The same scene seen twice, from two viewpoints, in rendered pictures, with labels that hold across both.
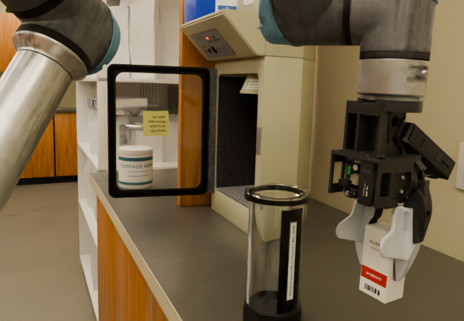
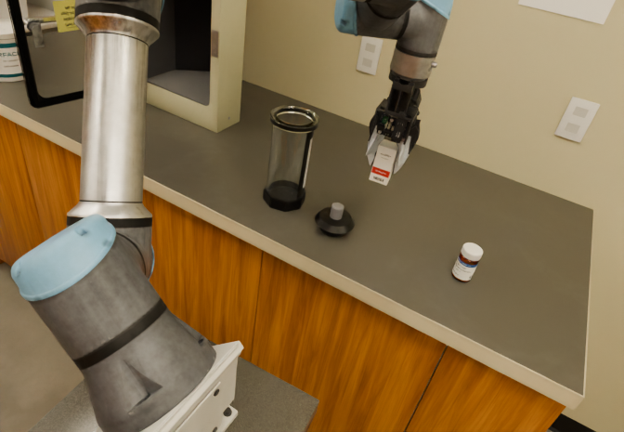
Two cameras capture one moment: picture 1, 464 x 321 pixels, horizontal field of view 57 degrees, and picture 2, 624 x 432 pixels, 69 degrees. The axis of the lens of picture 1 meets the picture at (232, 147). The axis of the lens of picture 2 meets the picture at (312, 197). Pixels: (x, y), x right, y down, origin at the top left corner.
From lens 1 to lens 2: 0.54 m
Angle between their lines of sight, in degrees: 46
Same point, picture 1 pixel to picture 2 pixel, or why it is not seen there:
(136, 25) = not seen: outside the picture
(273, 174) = (227, 72)
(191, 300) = (220, 202)
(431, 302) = (359, 161)
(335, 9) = (398, 23)
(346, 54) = not seen: outside the picture
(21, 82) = (129, 73)
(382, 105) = (413, 85)
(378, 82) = (413, 72)
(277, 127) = (230, 28)
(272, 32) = (350, 30)
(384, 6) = (427, 26)
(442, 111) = not seen: hidden behind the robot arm
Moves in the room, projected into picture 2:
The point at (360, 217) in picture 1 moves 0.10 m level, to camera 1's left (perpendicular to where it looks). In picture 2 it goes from (376, 140) to (338, 149)
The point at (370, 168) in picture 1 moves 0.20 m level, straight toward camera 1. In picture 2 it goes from (404, 123) to (462, 183)
